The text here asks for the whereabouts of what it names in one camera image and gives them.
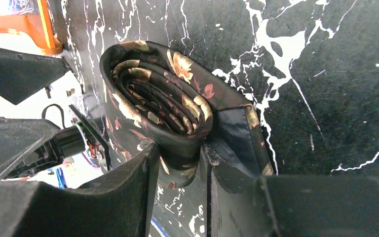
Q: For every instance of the dark floral tie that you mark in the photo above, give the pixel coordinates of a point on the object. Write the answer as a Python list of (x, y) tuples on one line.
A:
[(157, 94)]

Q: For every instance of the orange wooden rack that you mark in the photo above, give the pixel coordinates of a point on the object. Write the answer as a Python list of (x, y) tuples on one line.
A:
[(32, 18)]

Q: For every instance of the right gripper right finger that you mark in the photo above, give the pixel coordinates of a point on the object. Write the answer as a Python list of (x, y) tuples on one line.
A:
[(286, 205)]

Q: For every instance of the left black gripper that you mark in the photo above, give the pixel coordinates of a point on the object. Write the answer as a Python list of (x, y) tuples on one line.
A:
[(22, 75)]

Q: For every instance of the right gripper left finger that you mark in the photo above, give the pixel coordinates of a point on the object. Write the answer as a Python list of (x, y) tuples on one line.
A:
[(116, 204)]

